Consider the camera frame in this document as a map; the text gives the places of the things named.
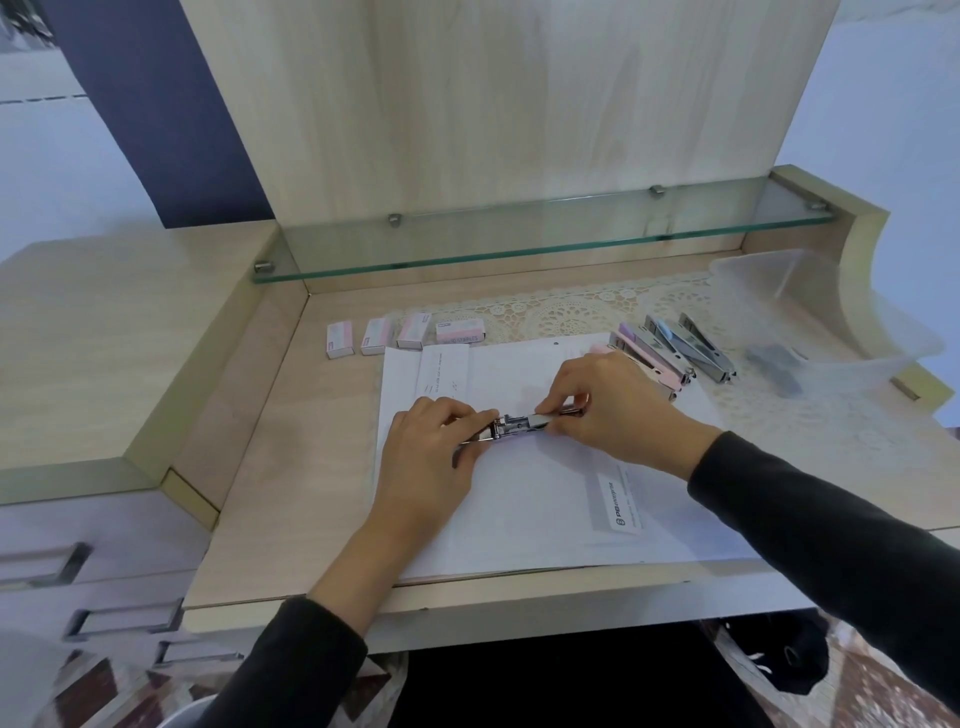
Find person's right forearm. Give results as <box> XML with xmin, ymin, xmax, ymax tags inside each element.
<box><xmin>686</xmin><ymin>430</ymin><xmax>960</xmax><ymax>715</ymax></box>

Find silver stapler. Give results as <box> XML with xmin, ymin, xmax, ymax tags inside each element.
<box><xmin>453</xmin><ymin>403</ymin><xmax>591</xmax><ymax>453</ymax></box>

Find glass shelf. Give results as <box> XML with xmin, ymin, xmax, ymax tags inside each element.
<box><xmin>250</xmin><ymin>175</ymin><xmax>838</xmax><ymax>285</ymax></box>

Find metal drawer handle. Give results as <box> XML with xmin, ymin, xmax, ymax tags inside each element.
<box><xmin>0</xmin><ymin>542</ymin><xmax>93</xmax><ymax>591</ymax></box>
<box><xmin>63</xmin><ymin>598</ymin><xmax>186</xmax><ymax>644</ymax></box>
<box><xmin>153</xmin><ymin>636</ymin><xmax>246</xmax><ymax>670</ymax></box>

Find white lace table runner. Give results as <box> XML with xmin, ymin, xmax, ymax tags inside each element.
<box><xmin>418</xmin><ymin>273</ymin><xmax>942</xmax><ymax>470</ymax></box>

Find dark staple strips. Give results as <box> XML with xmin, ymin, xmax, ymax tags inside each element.
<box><xmin>745</xmin><ymin>342</ymin><xmax>809</xmax><ymax>399</ymax></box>

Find clear plastic container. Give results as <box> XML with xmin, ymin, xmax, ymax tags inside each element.
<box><xmin>708</xmin><ymin>246</ymin><xmax>947</xmax><ymax>400</ymax></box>

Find person's right hand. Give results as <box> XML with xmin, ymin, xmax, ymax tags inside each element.
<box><xmin>533</xmin><ymin>351</ymin><xmax>723</xmax><ymax>483</ymax></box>

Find person's left hand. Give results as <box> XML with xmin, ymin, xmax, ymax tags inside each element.
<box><xmin>372</xmin><ymin>396</ymin><xmax>501</xmax><ymax>540</ymax></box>

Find light wooden desk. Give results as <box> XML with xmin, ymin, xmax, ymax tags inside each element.
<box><xmin>0</xmin><ymin>0</ymin><xmax>960</xmax><ymax>655</ymax></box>

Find light blue stapler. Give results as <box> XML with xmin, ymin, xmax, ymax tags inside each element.
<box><xmin>644</xmin><ymin>314</ymin><xmax>726</xmax><ymax>381</ymax></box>

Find grey stapler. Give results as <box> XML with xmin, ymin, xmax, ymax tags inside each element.
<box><xmin>678</xmin><ymin>312</ymin><xmax>738</xmax><ymax>384</ymax></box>

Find white round container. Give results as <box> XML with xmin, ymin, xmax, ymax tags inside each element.
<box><xmin>156</xmin><ymin>693</ymin><xmax>220</xmax><ymax>728</ymax></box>

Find white paper sheets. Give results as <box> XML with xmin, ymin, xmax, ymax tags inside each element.
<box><xmin>372</xmin><ymin>333</ymin><xmax>760</xmax><ymax>584</ymax></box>

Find person's left forearm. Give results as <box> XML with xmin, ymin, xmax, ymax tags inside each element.
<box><xmin>196</xmin><ymin>516</ymin><xmax>423</xmax><ymax>728</ymax></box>

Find pink stapler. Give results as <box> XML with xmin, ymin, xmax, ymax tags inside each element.
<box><xmin>607</xmin><ymin>331</ymin><xmax>685</xmax><ymax>401</ymax></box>

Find drawer cabinet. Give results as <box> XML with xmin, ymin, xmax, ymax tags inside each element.
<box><xmin>0</xmin><ymin>486</ymin><xmax>249</xmax><ymax>676</ymax></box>

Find lilac stapler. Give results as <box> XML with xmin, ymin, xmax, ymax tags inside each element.
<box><xmin>622</xmin><ymin>323</ymin><xmax>696</xmax><ymax>385</ymax></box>

